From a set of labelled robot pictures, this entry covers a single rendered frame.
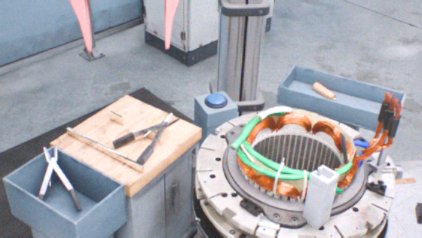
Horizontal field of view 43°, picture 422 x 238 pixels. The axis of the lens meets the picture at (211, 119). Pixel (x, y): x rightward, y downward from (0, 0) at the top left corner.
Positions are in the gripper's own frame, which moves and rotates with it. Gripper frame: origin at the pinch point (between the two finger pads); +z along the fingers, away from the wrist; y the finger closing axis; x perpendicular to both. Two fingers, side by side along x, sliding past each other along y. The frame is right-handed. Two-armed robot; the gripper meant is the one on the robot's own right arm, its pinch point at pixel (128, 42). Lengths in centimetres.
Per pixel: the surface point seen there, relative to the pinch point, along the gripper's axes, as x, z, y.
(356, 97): 53, 10, 47
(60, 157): 36.2, 17.5, -14.0
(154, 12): 277, -35, 8
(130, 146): 35.5, 16.1, -1.6
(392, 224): 53, 39, 55
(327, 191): 9.1, 20.2, 25.2
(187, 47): 265, -12, 27
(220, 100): 51, 9, 17
